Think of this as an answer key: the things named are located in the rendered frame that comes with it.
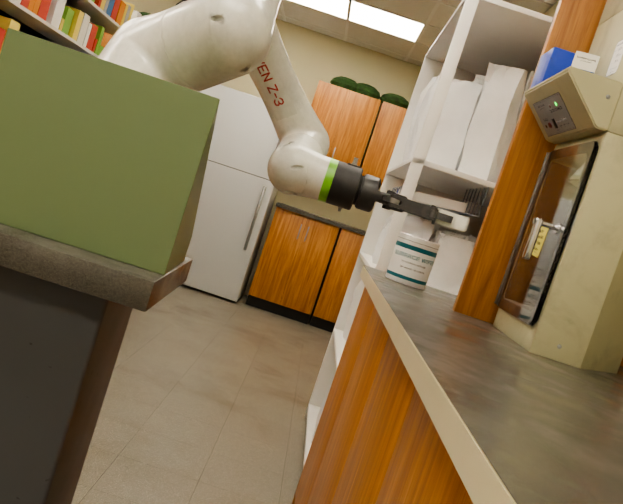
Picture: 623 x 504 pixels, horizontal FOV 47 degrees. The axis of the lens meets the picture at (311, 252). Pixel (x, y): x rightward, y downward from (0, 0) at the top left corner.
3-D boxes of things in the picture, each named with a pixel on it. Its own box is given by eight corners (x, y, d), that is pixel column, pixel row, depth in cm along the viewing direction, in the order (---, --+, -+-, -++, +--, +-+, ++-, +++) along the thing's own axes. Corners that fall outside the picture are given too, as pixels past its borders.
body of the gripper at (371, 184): (365, 172, 146) (408, 186, 146) (363, 173, 154) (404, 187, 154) (353, 207, 146) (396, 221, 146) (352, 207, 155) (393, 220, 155)
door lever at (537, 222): (546, 266, 149) (543, 265, 152) (562, 222, 149) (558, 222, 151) (522, 258, 149) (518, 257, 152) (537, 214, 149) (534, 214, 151)
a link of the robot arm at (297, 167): (256, 195, 149) (268, 149, 143) (270, 168, 159) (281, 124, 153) (321, 216, 149) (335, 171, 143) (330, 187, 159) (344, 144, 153)
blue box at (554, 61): (568, 103, 174) (580, 68, 173) (582, 97, 164) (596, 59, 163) (528, 90, 174) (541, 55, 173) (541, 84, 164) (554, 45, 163)
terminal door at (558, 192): (498, 306, 177) (552, 151, 175) (533, 327, 147) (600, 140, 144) (495, 305, 177) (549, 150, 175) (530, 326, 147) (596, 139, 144)
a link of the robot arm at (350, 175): (324, 206, 155) (324, 206, 146) (341, 154, 154) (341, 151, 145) (351, 214, 155) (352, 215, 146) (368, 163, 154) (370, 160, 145)
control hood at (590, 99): (555, 144, 175) (569, 105, 175) (607, 131, 143) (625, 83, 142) (511, 130, 175) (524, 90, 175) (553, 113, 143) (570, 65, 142)
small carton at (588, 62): (588, 89, 155) (597, 62, 155) (590, 83, 151) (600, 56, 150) (564, 83, 157) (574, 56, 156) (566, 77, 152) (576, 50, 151)
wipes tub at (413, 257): (421, 287, 230) (436, 243, 229) (427, 292, 217) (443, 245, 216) (382, 274, 230) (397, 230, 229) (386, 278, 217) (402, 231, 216)
